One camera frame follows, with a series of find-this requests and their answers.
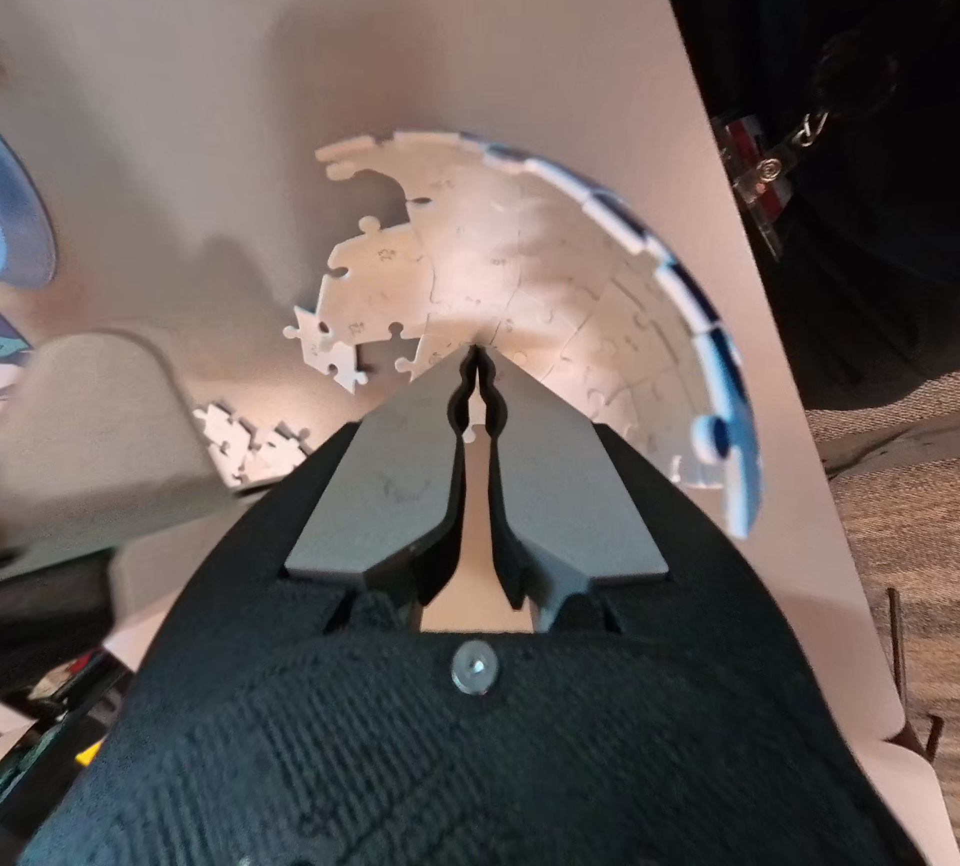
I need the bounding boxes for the blue bowl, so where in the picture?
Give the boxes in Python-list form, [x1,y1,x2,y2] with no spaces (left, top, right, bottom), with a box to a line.
[0,134,59,293]

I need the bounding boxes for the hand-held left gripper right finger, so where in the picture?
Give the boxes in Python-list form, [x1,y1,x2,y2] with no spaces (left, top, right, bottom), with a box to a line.
[478,348,670,632]

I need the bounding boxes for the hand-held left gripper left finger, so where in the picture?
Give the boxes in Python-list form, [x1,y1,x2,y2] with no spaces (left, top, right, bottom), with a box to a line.
[285,347,481,608]

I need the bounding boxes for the person's dark-clothed torso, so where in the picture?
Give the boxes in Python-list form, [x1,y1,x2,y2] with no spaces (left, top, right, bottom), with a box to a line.
[637,0,960,409]

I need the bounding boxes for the partly built puzzle ball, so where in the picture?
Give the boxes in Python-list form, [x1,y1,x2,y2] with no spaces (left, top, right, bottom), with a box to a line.
[315,129,762,540]

